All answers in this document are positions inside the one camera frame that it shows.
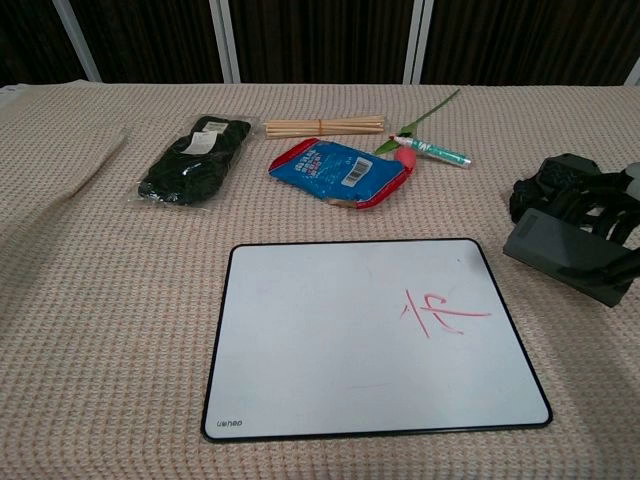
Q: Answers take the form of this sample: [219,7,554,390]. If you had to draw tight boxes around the black gloves in plastic bag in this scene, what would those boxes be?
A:
[123,114,255,212]

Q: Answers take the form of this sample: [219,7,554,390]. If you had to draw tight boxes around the bundle of wooden sticks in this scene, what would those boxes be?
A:
[263,115,387,140]

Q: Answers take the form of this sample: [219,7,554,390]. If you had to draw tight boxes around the grey board eraser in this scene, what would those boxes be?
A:
[502,208,632,307]

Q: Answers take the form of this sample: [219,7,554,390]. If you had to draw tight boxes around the beige waffle tablecloth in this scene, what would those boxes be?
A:
[0,82,640,480]

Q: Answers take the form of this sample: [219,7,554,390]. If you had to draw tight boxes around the green whiteboard marker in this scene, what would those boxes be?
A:
[388,133,472,170]

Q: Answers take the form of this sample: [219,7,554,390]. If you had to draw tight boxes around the blue and red snack bag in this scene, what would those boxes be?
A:
[268,137,415,211]

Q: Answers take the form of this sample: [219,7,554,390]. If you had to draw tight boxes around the black wrist brace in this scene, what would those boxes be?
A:
[509,153,601,226]

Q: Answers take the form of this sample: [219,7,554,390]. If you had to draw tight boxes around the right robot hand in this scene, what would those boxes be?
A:
[554,162,640,296]

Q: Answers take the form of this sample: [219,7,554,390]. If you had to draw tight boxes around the white dry-erase board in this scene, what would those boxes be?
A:
[200,238,554,442]

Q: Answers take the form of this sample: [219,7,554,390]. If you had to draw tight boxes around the artificial pink tulip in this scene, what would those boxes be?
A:
[373,88,461,174]

